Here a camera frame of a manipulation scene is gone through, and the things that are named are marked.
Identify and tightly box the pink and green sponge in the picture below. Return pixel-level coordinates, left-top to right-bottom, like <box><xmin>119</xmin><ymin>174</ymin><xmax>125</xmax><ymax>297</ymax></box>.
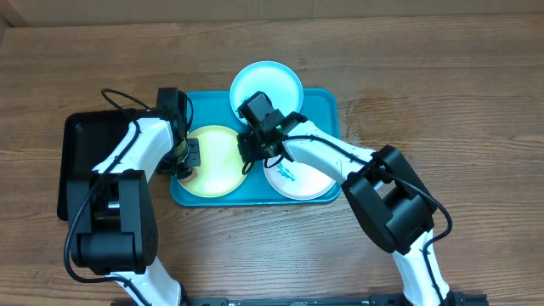
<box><xmin>177</xmin><ymin>167</ymin><xmax>197</xmax><ymax>182</ymax></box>

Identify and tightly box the yellow-green plate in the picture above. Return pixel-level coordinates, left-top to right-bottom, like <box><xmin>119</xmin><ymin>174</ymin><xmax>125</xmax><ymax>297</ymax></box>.
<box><xmin>179</xmin><ymin>125</ymin><xmax>246</xmax><ymax>198</ymax></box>

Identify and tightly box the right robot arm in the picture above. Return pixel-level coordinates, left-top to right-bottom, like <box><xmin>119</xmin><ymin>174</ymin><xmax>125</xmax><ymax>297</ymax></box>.
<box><xmin>236</xmin><ymin>92</ymin><xmax>455</xmax><ymax>305</ymax></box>

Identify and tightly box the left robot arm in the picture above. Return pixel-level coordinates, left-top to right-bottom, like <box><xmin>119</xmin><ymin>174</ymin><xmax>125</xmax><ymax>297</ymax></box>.
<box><xmin>57</xmin><ymin>88</ymin><xmax>200</xmax><ymax>305</ymax></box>

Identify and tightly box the teal plastic tray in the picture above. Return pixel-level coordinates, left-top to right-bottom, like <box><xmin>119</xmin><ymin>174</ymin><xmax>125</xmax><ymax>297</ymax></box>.
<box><xmin>170</xmin><ymin>88</ymin><xmax>339</xmax><ymax>207</ymax></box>

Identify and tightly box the black plastic tray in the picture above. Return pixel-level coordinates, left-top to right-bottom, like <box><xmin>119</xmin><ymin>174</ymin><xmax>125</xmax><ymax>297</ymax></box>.
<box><xmin>57</xmin><ymin>109</ymin><xmax>173</xmax><ymax>223</ymax></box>

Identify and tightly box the white plate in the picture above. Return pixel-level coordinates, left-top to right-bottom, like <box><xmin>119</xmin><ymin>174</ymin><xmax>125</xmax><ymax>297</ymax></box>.
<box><xmin>263</xmin><ymin>156</ymin><xmax>336</xmax><ymax>201</ymax></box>

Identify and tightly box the light blue plate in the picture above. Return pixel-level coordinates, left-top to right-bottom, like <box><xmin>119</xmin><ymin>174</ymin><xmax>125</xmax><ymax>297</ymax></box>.
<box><xmin>229</xmin><ymin>60</ymin><xmax>303</xmax><ymax>124</ymax></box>

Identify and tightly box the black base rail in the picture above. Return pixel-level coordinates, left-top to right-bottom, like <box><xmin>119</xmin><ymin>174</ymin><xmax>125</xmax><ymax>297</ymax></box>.
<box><xmin>110</xmin><ymin>292</ymin><xmax>490</xmax><ymax>306</ymax></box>

